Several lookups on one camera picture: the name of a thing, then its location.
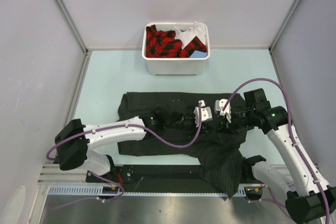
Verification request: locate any dark pinstriped long sleeve shirt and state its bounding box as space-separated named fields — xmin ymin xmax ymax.
xmin=118 ymin=92 xmax=248 ymax=198

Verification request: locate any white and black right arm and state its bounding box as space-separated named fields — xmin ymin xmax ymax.
xmin=214 ymin=89 xmax=335 ymax=223

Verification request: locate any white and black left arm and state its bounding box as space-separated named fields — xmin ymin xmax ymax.
xmin=46 ymin=104 xmax=202 ymax=182

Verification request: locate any light blue shirt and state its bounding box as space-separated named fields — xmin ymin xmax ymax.
xmin=190 ymin=50 xmax=208 ymax=58

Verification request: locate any white plastic bin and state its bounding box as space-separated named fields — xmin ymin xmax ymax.
xmin=142 ymin=22 xmax=211 ymax=75

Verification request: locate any red black plaid shirt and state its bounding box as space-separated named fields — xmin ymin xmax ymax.
xmin=144 ymin=25 xmax=207 ymax=58

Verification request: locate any white shirt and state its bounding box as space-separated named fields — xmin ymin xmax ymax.
xmin=174 ymin=22 xmax=206 ymax=49

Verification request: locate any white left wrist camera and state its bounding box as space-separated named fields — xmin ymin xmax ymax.
xmin=193 ymin=100 xmax=213 ymax=127

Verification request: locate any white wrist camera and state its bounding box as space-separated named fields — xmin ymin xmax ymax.
xmin=214 ymin=99 xmax=232 ymax=123
xmin=193 ymin=100 xmax=213 ymax=127

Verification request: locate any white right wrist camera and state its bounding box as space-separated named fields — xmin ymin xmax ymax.
xmin=214 ymin=99 xmax=232 ymax=123

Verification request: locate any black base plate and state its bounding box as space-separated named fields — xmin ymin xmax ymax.
xmin=86 ymin=164 xmax=263 ymax=185

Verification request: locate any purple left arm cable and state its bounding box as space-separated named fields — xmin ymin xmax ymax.
xmin=46 ymin=102 xmax=204 ymax=210

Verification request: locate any white slotted cable duct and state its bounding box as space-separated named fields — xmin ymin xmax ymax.
xmin=48 ymin=184 xmax=247 ymax=197

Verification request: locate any aluminium frame rail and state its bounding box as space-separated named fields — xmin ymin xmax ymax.
xmin=38 ymin=164 xmax=90 ymax=187

